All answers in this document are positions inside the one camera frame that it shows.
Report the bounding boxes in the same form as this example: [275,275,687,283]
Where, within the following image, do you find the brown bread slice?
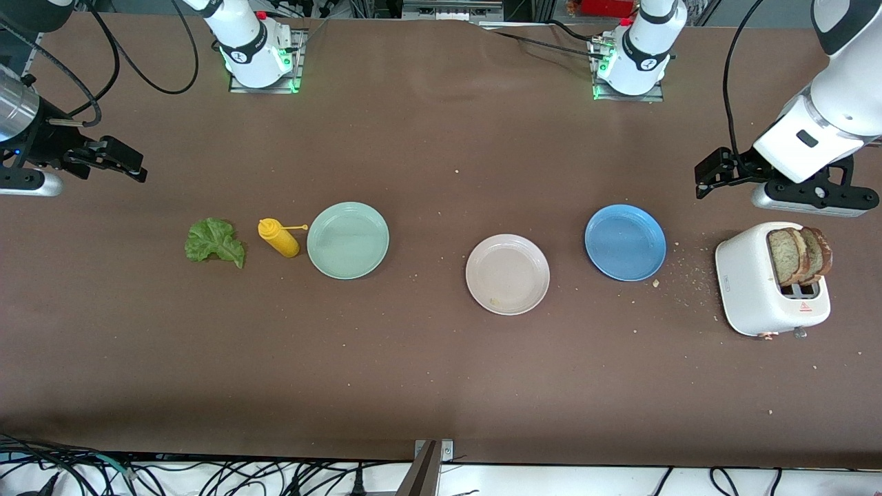
[767,227,808,287]
[799,227,833,285]

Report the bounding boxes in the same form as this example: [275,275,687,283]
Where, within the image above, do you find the green lettuce leaf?
[185,218,246,269]

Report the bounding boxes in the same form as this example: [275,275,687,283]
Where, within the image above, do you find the yellow mustard squeeze bottle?
[258,218,309,258]

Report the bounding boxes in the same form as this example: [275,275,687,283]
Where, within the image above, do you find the blue plate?
[584,204,667,282]

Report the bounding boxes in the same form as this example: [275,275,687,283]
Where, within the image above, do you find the beige plate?
[465,234,551,316]

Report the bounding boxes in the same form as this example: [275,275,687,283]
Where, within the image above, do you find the mint green plate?
[307,201,390,280]

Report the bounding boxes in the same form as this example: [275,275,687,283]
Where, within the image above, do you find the white toaster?
[715,221,832,340]

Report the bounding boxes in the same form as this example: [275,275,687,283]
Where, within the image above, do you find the red box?
[568,0,638,18]

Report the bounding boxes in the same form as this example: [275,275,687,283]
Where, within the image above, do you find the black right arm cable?
[0,0,201,128]

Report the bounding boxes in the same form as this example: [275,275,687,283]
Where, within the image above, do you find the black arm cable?
[0,0,201,128]
[722,0,766,159]

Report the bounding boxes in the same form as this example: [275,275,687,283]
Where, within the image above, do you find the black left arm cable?
[722,0,766,159]

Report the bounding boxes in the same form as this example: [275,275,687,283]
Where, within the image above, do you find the aluminium table edge rail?
[19,41,43,78]

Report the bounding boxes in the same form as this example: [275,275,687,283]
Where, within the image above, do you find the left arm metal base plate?
[591,34,666,103]

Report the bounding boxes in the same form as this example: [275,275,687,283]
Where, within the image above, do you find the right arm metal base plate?
[229,28,305,94]

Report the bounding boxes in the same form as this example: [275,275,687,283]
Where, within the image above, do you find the black base cable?
[475,21,611,59]

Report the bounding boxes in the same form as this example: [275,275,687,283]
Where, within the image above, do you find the black cables behind table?
[265,0,400,21]

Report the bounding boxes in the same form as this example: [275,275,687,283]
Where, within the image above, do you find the tangled black floor cables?
[0,433,414,496]

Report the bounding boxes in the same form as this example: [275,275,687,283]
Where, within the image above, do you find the black floor cable loops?
[655,467,786,496]

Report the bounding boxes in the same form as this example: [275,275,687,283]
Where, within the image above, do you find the aluminium frame piece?
[402,0,505,21]

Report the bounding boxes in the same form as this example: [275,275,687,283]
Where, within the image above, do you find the grey metal camera post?
[396,439,455,496]

